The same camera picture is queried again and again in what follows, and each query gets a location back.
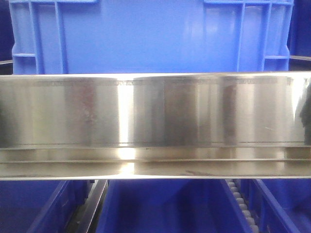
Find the large light blue bin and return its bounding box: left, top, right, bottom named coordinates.
left=8, top=0, right=294, bottom=74

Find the lower middle blue bin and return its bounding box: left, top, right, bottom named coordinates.
left=96, top=179, right=252, bottom=233

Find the white roller track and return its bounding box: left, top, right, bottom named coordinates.
left=225, top=179, right=259, bottom=233

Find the lower right blue bin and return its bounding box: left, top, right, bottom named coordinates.
left=240, top=179, right=311, bottom=233

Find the lower left blue bin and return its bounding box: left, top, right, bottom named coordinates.
left=0, top=180, right=94, bottom=233

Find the dark blue bin back right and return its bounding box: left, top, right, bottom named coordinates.
left=288, top=0, right=311, bottom=57

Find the dark blue bin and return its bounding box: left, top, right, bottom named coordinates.
left=0, top=0, right=14, bottom=61
left=288, top=0, right=311, bottom=57

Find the dark blue bin back left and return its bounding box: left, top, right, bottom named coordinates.
left=0, top=0, right=14, bottom=61

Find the stainless steel shelf rail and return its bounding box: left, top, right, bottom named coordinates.
left=0, top=71, right=311, bottom=180

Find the left steel divider rail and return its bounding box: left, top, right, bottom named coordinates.
left=65, top=180, right=108, bottom=233

